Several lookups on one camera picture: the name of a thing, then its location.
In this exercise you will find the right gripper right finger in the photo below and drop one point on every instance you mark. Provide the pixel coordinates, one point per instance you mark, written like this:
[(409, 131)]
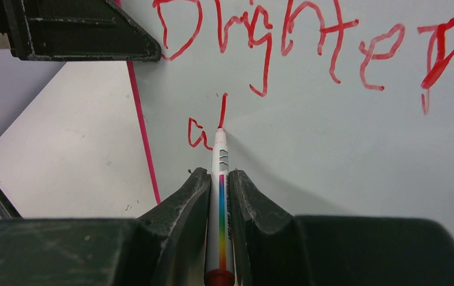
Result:
[(273, 247)]

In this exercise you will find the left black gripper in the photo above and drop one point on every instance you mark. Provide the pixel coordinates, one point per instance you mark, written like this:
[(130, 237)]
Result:
[(74, 31)]

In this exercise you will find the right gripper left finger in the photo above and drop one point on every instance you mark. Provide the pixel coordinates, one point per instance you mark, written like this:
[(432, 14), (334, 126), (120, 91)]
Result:
[(164, 246)]

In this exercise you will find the white whiteboard marker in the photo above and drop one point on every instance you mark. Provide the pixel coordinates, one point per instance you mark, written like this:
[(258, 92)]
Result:
[(219, 263)]

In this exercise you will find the pink framed whiteboard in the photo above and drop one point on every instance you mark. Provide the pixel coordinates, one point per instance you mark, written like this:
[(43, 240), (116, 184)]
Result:
[(331, 107)]

